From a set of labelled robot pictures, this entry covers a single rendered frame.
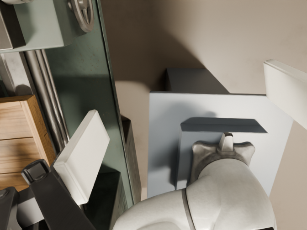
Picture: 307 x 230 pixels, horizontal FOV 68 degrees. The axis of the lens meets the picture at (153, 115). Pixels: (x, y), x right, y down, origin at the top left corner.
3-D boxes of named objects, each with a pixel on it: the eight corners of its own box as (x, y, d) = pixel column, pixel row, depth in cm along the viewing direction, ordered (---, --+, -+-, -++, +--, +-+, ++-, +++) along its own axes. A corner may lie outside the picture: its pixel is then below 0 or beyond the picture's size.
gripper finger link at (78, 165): (88, 204, 13) (76, 206, 13) (110, 139, 19) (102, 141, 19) (64, 162, 12) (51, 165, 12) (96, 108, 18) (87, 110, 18)
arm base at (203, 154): (257, 131, 64) (267, 141, 59) (242, 190, 74) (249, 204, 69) (193, 129, 64) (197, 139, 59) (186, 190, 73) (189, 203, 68)
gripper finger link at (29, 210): (59, 222, 11) (6, 234, 11) (87, 160, 16) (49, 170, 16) (44, 201, 10) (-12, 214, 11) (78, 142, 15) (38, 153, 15)
